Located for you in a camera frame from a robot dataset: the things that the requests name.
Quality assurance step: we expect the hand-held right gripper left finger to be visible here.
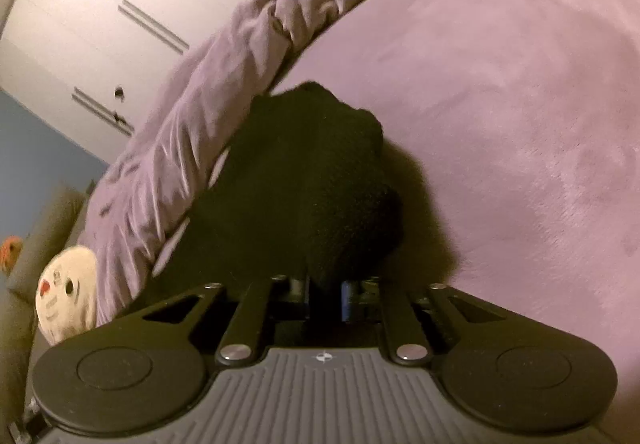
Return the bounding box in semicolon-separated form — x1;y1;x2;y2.
102;274;313;368

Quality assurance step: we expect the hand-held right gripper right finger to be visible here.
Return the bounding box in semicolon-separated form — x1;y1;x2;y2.
340;277;543;367

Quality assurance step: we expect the black knit sweater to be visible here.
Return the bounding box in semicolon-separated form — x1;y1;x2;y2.
135;81;463;320

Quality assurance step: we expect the purple fleece duvet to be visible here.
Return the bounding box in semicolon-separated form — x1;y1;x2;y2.
82;0;481;325

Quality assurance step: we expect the cream face plush pillow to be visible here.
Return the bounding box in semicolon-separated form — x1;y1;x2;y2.
35;245;98;347

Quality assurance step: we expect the green padded headboard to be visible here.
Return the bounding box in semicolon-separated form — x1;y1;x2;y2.
0;181;96;425

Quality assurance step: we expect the orange plush toy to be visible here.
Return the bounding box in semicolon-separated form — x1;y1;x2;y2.
0;237;23;275

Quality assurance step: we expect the white wardrobe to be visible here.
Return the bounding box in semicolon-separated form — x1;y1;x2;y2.
0;0;321;170

